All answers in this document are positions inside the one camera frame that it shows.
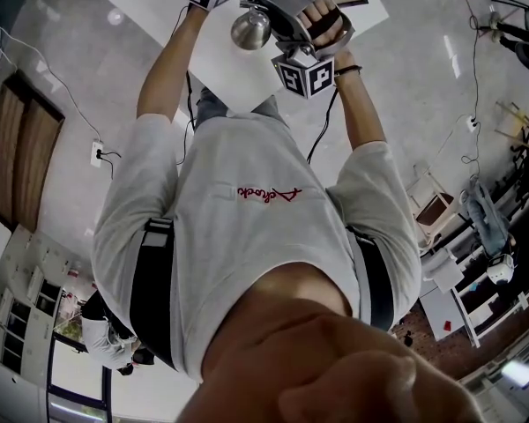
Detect person's chin and neck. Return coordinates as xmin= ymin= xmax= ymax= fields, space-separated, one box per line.
xmin=174 ymin=260 xmax=487 ymax=423

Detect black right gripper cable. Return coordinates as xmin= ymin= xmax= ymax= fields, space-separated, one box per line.
xmin=306 ymin=86 xmax=339 ymax=165

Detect person's right forearm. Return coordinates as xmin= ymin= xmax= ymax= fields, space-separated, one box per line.
xmin=333 ymin=48 xmax=388 ymax=152

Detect white shelf rack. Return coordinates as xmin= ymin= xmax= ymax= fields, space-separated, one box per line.
xmin=450 ymin=253 xmax=529 ymax=348

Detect white cabinets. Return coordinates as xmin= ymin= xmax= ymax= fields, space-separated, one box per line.
xmin=0 ymin=209 xmax=74 ymax=375

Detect person's white t-shirt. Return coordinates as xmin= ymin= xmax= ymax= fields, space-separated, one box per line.
xmin=91 ymin=112 xmax=424 ymax=385

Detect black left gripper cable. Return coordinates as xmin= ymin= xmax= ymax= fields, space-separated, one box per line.
xmin=175 ymin=5 xmax=198 ymax=167

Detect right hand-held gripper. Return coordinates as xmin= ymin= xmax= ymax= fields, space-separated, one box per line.
xmin=250 ymin=0 xmax=354 ymax=101

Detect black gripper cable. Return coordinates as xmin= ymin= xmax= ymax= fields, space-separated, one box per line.
xmin=175 ymin=5 xmax=198 ymax=167
xmin=306 ymin=86 xmax=339 ymax=165

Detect person's left leg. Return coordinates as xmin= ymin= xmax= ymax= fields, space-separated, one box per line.
xmin=196 ymin=86 xmax=231 ymax=126

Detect white chair with wooden seat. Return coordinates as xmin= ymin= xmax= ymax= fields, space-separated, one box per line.
xmin=404 ymin=162 xmax=460 ymax=249

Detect person's leg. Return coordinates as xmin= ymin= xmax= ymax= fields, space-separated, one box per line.
xmin=250 ymin=94 xmax=290 ymax=128
xmin=196 ymin=86 xmax=231 ymax=126

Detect white table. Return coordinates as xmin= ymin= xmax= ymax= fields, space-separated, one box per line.
xmin=188 ymin=0 xmax=390 ymax=115

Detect black shoulder strap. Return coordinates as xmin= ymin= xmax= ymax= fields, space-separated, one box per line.
xmin=129 ymin=217 xmax=180 ymax=372
xmin=345 ymin=226 xmax=396 ymax=330

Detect white round device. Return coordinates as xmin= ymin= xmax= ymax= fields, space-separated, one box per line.
xmin=486 ymin=253 xmax=518 ymax=286

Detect person's right leg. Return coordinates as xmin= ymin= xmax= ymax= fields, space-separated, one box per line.
xmin=250 ymin=94 xmax=290 ymax=128

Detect wooden frame stand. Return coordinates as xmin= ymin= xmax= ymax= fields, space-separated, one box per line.
xmin=495 ymin=100 xmax=529 ymax=150

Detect wooden door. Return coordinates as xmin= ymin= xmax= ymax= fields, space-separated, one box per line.
xmin=0 ymin=70 xmax=67 ymax=234

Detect silver desk lamp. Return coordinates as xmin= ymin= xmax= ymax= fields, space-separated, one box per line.
xmin=230 ymin=0 xmax=287 ymax=53

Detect person's right hand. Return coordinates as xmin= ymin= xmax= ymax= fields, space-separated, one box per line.
xmin=298 ymin=0 xmax=344 ymax=48

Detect black floor cable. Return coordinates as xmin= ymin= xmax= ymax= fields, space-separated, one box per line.
xmin=460 ymin=121 xmax=482 ymax=181

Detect black wrist band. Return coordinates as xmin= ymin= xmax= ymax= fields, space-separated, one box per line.
xmin=333 ymin=63 xmax=363 ymax=78

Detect white floor cable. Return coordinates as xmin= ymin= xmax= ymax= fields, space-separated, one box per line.
xmin=0 ymin=0 xmax=101 ymax=144

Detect person's left forearm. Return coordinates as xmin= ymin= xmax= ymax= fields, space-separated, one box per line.
xmin=135 ymin=5 xmax=204 ymax=125

